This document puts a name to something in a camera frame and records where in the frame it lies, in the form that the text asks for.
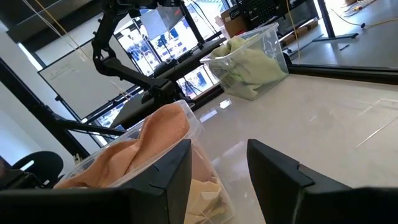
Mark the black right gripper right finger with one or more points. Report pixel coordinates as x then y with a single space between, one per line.
295 202

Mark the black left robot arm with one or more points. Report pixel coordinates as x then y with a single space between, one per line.
124 70

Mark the black office chair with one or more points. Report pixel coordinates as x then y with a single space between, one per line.
40 166

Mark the brown cardboard box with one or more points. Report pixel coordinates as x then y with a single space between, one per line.
233 23

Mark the white whiteboard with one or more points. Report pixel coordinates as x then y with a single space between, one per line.
77 81

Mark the black table edge frame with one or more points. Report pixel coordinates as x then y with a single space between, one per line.
342 73

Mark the black frame post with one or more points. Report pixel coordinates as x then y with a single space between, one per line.
37 105

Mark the black floor stand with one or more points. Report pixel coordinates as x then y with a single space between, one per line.
326 18

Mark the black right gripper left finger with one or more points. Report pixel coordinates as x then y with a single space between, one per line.
149 205

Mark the green towel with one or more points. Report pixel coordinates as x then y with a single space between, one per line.
252 68

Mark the yellow towel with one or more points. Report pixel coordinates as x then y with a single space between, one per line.
202 199

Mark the black perforated computer case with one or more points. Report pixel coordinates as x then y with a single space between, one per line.
261 11

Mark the clear plastic bin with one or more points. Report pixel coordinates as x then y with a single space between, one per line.
273 40
196 124

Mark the orange striped cloth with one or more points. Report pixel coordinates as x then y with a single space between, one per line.
161 130

